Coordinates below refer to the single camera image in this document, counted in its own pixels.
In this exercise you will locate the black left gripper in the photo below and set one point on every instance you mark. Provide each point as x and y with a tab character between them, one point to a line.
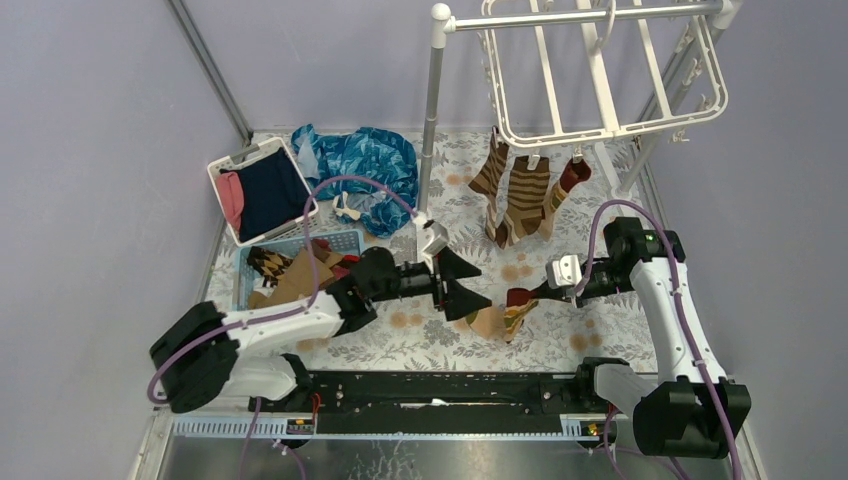
439	285

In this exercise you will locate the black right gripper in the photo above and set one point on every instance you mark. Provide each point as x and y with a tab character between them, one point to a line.
558	294

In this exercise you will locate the red cuff multicolour sock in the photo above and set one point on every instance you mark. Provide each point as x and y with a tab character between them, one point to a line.
514	316
574	173

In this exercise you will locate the beige knitted sock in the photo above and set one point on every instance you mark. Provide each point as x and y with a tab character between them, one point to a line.
488	323

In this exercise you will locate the brown striped sock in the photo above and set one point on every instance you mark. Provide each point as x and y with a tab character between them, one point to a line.
527	189
487	181

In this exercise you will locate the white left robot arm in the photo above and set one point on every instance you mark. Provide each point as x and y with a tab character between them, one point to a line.
208	353

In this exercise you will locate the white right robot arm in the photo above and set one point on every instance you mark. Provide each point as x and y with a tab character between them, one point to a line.
693	410

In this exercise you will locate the pile of assorted socks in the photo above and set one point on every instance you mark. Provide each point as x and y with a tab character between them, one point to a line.
290	279

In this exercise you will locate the white clip drying hanger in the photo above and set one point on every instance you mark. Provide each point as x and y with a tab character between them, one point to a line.
630	82

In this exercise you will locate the floral patterned table mat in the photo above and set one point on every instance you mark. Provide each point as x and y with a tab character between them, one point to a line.
411	335

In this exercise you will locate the light blue sock basket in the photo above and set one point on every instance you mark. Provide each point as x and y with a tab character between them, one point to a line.
247	279

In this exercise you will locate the blue patterned cloth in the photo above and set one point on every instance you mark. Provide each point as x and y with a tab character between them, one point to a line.
377	154

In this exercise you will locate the dark navy folded garment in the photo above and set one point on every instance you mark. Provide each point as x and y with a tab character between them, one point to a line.
274	194

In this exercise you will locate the pink folded garment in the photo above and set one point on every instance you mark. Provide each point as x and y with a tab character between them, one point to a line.
232	200

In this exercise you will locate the silver white drying rack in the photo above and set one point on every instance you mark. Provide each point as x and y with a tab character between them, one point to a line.
424	132

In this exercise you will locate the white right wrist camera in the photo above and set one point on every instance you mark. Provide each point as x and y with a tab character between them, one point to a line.
565	272

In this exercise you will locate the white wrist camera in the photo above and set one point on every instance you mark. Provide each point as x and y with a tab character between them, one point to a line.
431	236
565	272

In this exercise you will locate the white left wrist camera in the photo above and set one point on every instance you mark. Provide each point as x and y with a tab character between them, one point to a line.
431	236

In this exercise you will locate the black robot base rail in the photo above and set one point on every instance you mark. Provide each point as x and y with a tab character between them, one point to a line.
440	403

